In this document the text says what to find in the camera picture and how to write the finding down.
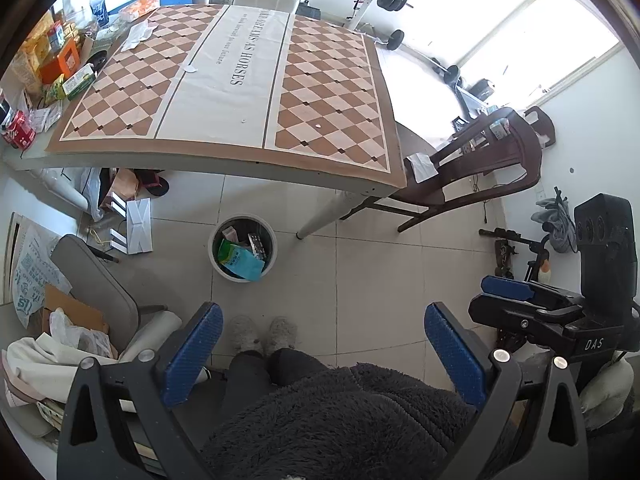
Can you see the clear plastic bag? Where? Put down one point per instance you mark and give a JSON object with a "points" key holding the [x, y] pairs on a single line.
{"points": [[75, 332]]}

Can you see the black red slipper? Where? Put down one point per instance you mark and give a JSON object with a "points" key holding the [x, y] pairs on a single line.
{"points": [[152, 182]]}

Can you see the white table leg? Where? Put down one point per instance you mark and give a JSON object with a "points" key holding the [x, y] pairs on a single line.
{"points": [[325, 216], [65, 187]]}

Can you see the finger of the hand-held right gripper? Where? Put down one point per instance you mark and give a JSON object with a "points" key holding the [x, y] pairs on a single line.
{"points": [[505, 287], [510, 312]]}

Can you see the orange box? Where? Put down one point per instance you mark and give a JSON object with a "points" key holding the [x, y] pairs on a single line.
{"points": [[62, 60]]}

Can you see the brown checkered table mat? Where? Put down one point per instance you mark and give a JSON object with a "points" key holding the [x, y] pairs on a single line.
{"points": [[125, 95]]}

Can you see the green white box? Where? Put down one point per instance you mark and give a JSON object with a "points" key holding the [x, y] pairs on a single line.
{"points": [[79, 81]]}

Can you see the dark striped blister pack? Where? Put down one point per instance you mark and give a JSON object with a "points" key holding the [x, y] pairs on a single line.
{"points": [[256, 245]]}

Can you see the person in dark fleece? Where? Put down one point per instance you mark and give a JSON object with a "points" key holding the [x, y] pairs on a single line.
{"points": [[340, 425]]}

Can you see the person's right forearm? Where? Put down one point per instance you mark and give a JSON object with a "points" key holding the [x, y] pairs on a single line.
{"points": [[607, 387]]}

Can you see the person's leg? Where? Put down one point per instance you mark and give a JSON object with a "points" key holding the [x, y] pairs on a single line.
{"points": [[305, 362], [245, 380]]}

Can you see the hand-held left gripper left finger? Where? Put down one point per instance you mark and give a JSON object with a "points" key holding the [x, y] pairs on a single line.
{"points": [[192, 355]]}

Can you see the window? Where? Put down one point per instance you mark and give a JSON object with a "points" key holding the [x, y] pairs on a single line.
{"points": [[540, 40]]}

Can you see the red soda can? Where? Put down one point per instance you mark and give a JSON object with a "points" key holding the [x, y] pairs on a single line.
{"points": [[21, 129]]}

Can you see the grey hanging cloth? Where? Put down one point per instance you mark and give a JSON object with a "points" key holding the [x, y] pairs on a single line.
{"points": [[557, 220]]}

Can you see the light blue packet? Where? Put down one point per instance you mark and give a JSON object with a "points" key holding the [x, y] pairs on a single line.
{"points": [[248, 266]]}

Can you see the black metal stand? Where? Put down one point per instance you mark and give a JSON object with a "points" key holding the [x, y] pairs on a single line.
{"points": [[510, 240]]}

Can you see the dark wooden chair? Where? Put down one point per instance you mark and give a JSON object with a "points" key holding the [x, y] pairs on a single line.
{"points": [[542, 122], [500, 150]]}

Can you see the cream cloth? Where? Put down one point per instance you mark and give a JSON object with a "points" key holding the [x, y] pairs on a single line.
{"points": [[40, 365]]}

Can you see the brown cardboard sheet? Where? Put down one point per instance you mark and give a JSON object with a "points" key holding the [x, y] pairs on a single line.
{"points": [[65, 302]]}

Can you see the brown paper bag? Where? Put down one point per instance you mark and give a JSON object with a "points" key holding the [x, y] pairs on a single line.
{"points": [[120, 187]]}

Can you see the crumpled white paper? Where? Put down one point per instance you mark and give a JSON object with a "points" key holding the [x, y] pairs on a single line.
{"points": [[136, 35]]}

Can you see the printed white sack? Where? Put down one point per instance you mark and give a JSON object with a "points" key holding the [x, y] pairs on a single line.
{"points": [[35, 275]]}

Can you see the green packet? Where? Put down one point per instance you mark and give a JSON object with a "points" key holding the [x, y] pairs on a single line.
{"points": [[227, 252]]}

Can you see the white round trash bin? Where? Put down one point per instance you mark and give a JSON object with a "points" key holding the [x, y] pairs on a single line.
{"points": [[216, 266]]}

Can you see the white tissue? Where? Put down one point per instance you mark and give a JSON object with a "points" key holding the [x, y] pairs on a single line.
{"points": [[421, 167]]}

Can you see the white pink carton box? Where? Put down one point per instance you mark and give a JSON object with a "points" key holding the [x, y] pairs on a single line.
{"points": [[230, 234]]}

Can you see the person's left leg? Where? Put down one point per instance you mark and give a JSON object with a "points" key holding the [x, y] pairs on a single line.
{"points": [[245, 380]]}

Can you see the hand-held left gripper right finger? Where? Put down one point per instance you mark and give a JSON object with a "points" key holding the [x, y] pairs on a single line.
{"points": [[455, 355]]}

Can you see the yellow snack box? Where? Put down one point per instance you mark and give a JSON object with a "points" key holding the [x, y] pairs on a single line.
{"points": [[37, 50]]}

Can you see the grey chair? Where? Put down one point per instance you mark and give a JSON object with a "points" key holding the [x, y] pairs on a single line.
{"points": [[95, 280]]}

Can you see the white paper receipts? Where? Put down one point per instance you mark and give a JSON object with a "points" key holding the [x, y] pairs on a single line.
{"points": [[46, 119]]}

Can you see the person's right leg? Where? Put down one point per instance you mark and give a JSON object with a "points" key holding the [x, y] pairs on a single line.
{"points": [[305, 362]]}

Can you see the white plastic bag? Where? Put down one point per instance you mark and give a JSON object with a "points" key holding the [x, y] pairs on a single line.
{"points": [[92, 192]]}

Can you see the white fluffy slipper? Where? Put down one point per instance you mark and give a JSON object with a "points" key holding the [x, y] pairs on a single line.
{"points": [[246, 335], [282, 335]]}

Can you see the blue white packet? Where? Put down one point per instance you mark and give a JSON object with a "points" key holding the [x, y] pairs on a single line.
{"points": [[100, 10]]}

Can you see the small white paper scrap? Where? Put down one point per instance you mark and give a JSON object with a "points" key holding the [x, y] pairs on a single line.
{"points": [[190, 67]]}

